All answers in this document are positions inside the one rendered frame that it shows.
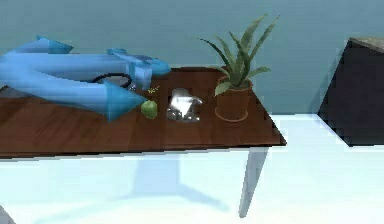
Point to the shiny silver crumpled object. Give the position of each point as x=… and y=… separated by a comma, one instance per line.
x=182, y=105

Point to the dark cabinet with grey top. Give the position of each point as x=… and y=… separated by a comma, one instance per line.
x=358, y=96

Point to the green apple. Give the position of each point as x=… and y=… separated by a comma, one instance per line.
x=149, y=109

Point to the brown wooden table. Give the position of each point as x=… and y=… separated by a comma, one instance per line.
x=83, y=130

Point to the potted green house plant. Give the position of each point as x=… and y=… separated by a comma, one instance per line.
x=235, y=90

